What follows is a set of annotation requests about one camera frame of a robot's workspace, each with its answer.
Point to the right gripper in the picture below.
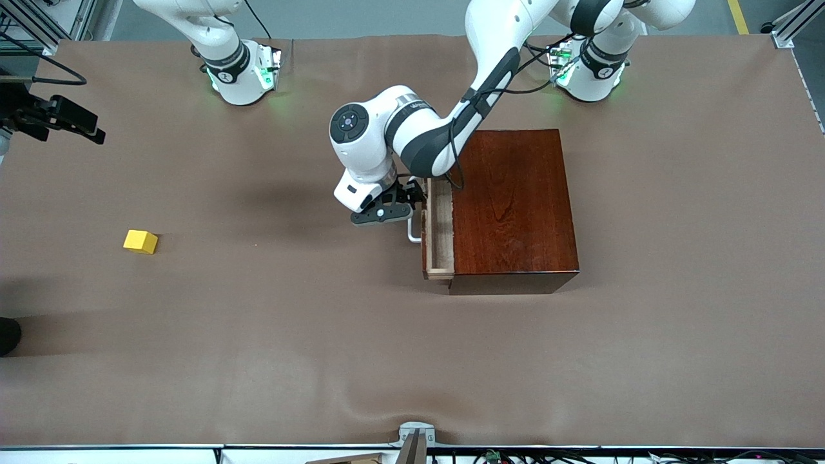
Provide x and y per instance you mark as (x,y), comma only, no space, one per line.
(24,111)

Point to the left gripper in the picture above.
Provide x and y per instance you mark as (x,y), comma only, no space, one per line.
(407,191)

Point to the yellow wooden block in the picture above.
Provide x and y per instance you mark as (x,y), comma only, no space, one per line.
(140,241)

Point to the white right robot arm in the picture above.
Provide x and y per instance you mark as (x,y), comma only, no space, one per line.
(200,26)

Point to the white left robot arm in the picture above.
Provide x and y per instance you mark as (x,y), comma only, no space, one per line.
(496,32)

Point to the dark wooden drawer cabinet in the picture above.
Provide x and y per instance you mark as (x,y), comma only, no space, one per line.
(515,206)

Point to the brown table cover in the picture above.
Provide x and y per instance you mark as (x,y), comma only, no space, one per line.
(322,322)

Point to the black rounded object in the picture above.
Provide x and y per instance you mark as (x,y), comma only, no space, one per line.
(8,335)

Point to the brown cardboard piece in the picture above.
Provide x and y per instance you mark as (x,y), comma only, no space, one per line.
(348,459)

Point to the yellow floor tape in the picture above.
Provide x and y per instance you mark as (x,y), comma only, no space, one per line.
(738,16)

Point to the aluminium frame profile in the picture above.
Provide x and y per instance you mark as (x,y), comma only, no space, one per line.
(77,16)
(796,29)

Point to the grey metal bracket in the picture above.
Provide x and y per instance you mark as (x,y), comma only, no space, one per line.
(417,426)

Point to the aluminium profile post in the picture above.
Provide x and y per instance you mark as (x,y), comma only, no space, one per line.
(412,451)

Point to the white table edge rail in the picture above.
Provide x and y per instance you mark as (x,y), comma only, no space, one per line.
(129,454)

